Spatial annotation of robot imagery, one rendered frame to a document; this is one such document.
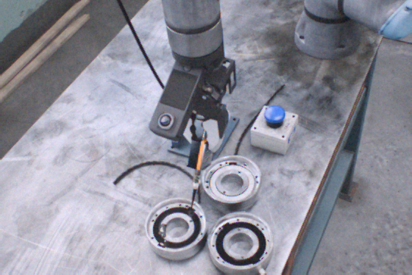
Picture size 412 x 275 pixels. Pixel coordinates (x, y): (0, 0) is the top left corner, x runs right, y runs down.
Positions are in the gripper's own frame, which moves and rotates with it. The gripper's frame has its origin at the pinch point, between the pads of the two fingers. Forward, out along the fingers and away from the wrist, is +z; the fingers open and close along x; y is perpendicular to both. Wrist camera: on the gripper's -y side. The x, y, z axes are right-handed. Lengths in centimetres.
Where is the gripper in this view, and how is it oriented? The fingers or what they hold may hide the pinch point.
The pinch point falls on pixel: (201, 146)
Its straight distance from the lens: 87.6
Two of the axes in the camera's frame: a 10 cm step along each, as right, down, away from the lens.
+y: 4.3, -6.9, 5.9
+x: -9.0, -2.6, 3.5
